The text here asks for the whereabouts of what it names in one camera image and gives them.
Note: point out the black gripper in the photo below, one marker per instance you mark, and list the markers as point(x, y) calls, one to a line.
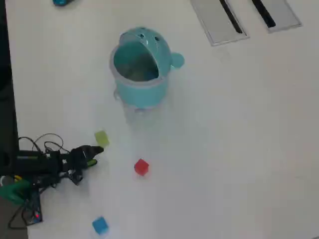
point(72, 161)

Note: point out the green cube block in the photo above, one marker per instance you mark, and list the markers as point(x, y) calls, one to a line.
point(101, 138)

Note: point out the red cube block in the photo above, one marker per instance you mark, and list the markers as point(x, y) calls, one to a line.
point(141, 166)

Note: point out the blue cube block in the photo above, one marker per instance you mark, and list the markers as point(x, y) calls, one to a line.
point(100, 224)

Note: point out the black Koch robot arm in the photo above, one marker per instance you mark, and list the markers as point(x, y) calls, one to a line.
point(35, 161)

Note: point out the teal whale-shaped trash bin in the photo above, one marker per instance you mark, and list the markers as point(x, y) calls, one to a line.
point(139, 93)

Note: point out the blue circuit board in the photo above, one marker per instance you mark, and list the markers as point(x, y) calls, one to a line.
point(35, 214)

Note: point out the green table clamp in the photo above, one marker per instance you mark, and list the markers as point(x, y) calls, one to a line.
point(12, 190)

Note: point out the small teal object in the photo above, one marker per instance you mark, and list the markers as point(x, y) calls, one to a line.
point(61, 2)

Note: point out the metal desk grommet plate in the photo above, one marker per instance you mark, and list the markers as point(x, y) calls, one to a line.
point(286, 13)
point(214, 20)

